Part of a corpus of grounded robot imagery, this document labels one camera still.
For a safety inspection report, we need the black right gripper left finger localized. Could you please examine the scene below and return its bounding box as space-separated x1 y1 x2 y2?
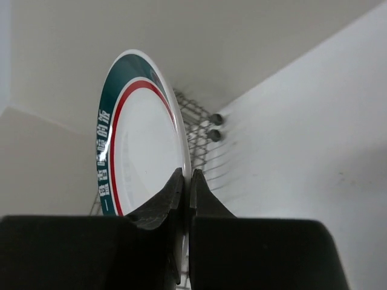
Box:
1 169 184 289

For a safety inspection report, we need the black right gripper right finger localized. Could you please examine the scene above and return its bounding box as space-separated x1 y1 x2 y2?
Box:
189 170 349 289

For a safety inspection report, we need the white plate teal red rim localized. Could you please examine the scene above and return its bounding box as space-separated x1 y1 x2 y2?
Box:
96 50 192 284

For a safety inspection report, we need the grey wire dish rack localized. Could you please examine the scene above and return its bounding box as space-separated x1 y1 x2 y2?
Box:
96 80 223 216

